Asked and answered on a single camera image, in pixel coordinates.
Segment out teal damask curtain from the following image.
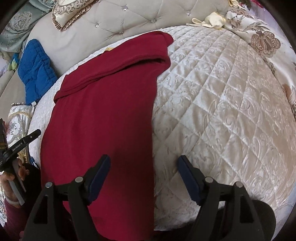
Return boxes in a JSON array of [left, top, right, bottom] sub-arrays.
[[1, 0, 56, 61]]

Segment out person's left hand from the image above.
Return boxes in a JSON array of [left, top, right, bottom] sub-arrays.
[[1, 159, 30, 207]]

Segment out floral pillow with gold trim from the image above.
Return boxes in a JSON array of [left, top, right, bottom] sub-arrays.
[[5, 102, 37, 163]]

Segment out beige tufted headboard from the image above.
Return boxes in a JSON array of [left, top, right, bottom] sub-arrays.
[[0, 0, 232, 117]]

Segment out blue quilted cushion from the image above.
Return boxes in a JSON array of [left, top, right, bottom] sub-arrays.
[[18, 39, 58, 105]]

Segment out ornate ruffled beige pillow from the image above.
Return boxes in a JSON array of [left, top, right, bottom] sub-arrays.
[[52, 0, 98, 31]]

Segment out maroon sleeved left forearm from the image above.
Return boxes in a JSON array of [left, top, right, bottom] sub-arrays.
[[4, 200, 28, 240]]

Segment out green plush toy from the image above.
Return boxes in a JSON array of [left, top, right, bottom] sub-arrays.
[[8, 53, 20, 71]]

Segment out white quilted bedspread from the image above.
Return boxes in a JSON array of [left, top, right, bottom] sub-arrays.
[[29, 26, 295, 232]]

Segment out dark red garment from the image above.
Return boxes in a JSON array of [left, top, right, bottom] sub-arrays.
[[41, 31, 173, 240]]

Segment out cream cloth bundle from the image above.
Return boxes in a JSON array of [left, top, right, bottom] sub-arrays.
[[186, 12, 226, 30]]

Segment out floral patterned duvet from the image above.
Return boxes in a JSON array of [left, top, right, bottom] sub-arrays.
[[224, 9, 295, 114]]

